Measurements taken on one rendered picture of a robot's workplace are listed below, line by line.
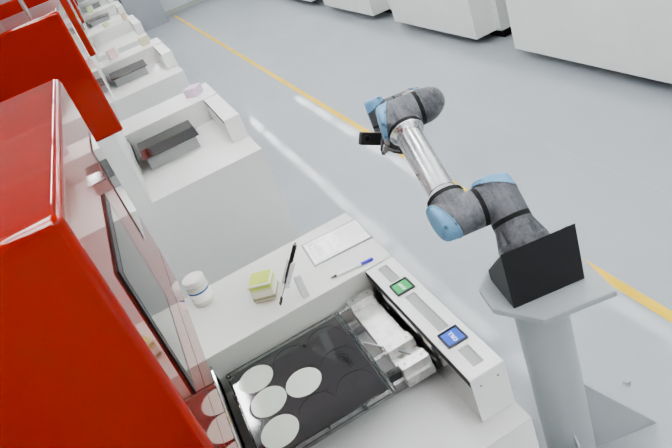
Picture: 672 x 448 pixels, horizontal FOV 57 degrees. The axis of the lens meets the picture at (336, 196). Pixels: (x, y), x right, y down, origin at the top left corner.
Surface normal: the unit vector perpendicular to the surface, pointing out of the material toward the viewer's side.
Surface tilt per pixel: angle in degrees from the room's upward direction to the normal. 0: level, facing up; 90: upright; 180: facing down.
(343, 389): 0
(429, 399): 0
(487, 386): 90
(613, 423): 90
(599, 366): 0
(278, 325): 90
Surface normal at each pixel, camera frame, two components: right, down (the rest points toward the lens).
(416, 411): -0.32, -0.82
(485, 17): 0.38, 0.35
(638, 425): 0.18, 0.43
